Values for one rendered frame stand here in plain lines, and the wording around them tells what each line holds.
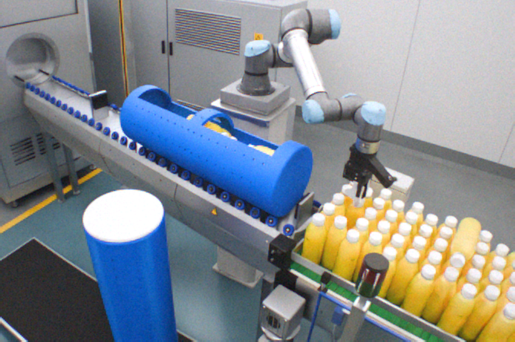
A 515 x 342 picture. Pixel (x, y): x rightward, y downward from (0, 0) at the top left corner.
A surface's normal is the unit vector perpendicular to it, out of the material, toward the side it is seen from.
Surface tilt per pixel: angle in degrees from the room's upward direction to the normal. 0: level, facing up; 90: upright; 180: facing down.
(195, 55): 90
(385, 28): 90
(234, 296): 0
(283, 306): 0
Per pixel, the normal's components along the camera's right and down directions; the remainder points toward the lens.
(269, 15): -0.48, 0.41
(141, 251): 0.59, 0.44
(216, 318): 0.07, -0.87
